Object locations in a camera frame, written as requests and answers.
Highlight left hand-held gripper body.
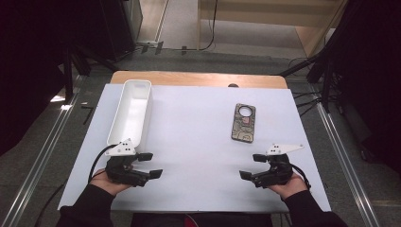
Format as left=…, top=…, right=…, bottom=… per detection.
left=104, top=137, right=150, bottom=188

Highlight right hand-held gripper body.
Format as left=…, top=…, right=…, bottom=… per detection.
left=251, top=143, right=305, bottom=189

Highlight grey remote-like device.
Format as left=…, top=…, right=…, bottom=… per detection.
left=231, top=102, right=257, bottom=144

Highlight long white plastic container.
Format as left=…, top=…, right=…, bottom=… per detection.
left=106, top=79, right=154, bottom=154

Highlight person's left hand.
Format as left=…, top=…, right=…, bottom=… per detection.
left=89, top=168, right=133, bottom=197

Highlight person's right hand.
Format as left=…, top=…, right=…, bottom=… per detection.
left=268, top=172, right=309, bottom=201

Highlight white table board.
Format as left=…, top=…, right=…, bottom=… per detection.
left=57, top=82, right=333, bottom=214

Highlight black hex key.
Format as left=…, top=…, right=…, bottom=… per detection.
left=80, top=104, right=96, bottom=126

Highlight wooden table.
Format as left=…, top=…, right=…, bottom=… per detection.
left=110, top=70, right=288, bottom=90

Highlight black metal stand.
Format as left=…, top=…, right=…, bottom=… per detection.
left=61, top=44, right=119, bottom=103
left=278, top=41, right=336, bottom=114

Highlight black cabinet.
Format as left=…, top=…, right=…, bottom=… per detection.
left=97, top=0, right=144, bottom=62

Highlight black curtain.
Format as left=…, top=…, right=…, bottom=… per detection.
left=0, top=0, right=105, bottom=157
left=327, top=0, right=401, bottom=176

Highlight right hand-held gripper cable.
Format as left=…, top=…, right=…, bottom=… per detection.
left=289, top=164, right=312, bottom=192

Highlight hand-held gripper cable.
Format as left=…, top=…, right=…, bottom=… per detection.
left=289, top=164, right=312, bottom=192
left=33, top=144, right=118, bottom=227

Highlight left hand-held gripper cable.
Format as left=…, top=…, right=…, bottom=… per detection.
left=33, top=144, right=118, bottom=227

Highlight aluminium floor rail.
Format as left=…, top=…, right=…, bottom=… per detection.
left=0, top=93, right=80, bottom=227
left=315, top=102, right=383, bottom=227

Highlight black floor cables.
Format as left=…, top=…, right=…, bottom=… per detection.
left=291, top=89, right=325, bottom=118

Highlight light wooden shelf frame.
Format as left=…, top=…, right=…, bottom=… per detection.
left=197, top=0, right=349, bottom=58

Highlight black hanging cable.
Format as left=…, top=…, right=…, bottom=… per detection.
left=181, top=0, right=219, bottom=52

